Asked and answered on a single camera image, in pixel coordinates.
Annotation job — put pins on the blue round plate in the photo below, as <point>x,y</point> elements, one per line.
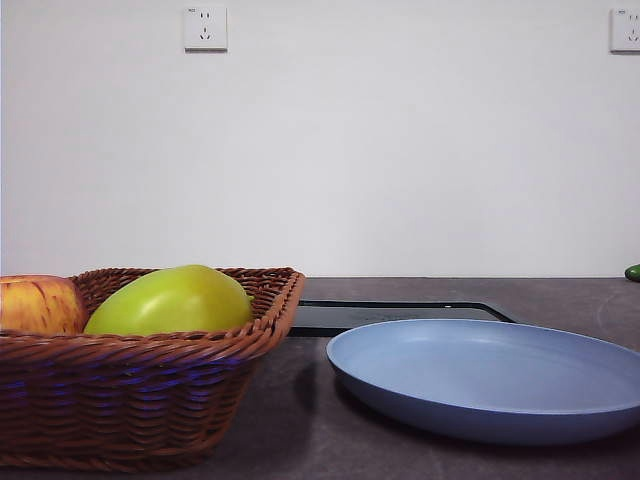
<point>475,380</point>

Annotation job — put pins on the brown wicker basket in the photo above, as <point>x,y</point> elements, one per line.
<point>125,400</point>

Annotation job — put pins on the black flat tray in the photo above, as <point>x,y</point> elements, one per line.
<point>340,317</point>

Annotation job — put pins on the green mango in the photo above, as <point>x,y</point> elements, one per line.
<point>170,305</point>

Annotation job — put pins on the red yellow apple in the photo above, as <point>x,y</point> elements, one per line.
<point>35,305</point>

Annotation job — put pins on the small green vegetable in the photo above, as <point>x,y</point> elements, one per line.
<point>634,272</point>

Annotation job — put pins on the white wall socket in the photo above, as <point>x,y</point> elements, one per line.
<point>205,29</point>
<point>627,31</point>

